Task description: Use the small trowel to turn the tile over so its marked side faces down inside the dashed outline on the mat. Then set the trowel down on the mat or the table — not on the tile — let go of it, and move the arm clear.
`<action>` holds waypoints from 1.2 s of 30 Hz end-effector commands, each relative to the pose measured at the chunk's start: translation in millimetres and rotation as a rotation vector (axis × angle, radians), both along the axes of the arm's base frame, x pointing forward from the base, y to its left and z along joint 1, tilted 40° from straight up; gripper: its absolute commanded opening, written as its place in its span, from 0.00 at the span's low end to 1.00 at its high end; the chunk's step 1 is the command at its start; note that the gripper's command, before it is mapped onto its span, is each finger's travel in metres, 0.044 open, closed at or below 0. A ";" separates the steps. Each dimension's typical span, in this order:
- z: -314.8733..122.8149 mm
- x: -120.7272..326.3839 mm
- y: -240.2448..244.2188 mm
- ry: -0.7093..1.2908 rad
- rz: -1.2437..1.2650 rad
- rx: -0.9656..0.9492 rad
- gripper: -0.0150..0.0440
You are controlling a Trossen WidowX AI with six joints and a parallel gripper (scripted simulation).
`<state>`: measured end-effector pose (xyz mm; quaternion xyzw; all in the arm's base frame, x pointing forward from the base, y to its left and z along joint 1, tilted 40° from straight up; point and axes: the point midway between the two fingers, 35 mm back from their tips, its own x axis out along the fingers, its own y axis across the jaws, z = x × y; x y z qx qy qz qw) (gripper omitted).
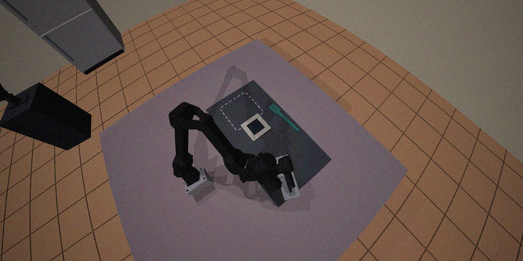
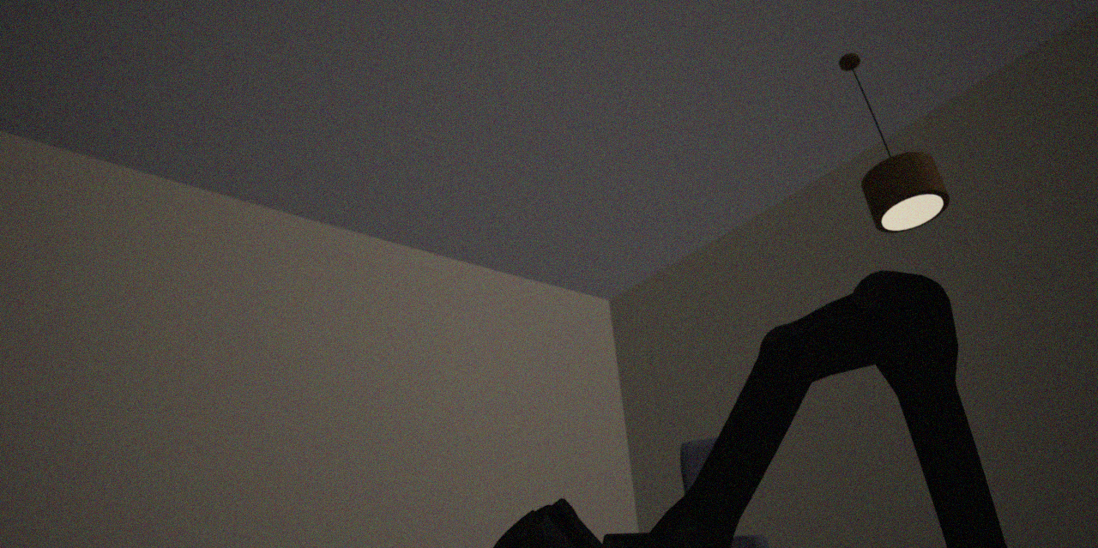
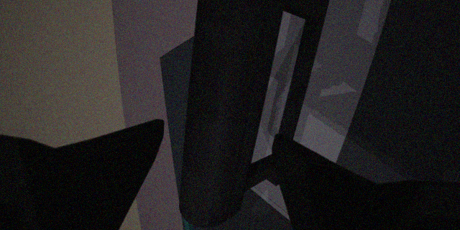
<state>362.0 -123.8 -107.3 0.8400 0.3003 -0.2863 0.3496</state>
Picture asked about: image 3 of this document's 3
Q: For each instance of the teal small trowel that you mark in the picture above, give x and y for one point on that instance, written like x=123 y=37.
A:
x=188 y=226

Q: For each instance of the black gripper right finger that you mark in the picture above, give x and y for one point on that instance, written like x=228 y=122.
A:
x=321 y=195

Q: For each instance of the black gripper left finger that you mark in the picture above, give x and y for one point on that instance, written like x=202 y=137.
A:
x=89 y=185

